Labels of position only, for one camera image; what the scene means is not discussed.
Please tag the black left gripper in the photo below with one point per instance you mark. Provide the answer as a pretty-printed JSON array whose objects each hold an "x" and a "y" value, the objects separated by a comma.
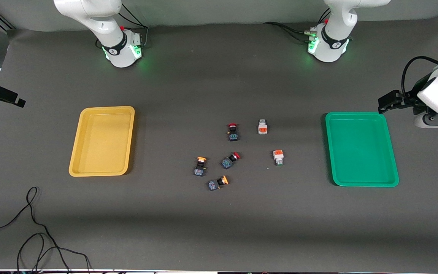
[{"x": 408, "y": 101}]

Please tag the green push button white body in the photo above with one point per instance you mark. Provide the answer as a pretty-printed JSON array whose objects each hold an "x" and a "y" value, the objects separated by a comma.
[{"x": 278, "y": 155}]

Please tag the white orange switch block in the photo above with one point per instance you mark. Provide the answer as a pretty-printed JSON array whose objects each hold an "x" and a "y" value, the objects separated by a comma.
[{"x": 262, "y": 129}]

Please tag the yellow push button black body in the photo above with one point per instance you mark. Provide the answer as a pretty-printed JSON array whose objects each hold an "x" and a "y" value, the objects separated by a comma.
[
  {"x": 199, "y": 172},
  {"x": 213, "y": 185}
]

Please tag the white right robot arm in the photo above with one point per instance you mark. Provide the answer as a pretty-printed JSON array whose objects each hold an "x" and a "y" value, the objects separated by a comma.
[{"x": 105, "y": 26}]

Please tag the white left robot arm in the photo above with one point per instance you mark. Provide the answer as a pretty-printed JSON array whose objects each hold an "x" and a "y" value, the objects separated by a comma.
[{"x": 333, "y": 34}]

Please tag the green plastic tray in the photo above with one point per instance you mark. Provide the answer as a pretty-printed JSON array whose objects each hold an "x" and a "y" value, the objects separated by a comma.
[{"x": 359, "y": 152}]

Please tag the yellow plastic tray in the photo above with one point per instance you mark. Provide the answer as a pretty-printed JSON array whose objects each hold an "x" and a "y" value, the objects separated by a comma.
[{"x": 101, "y": 144}]

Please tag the red push button black body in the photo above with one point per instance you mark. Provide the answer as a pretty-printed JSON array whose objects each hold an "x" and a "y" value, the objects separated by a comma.
[
  {"x": 233, "y": 136},
  {"x": 226, "y": 163}
]

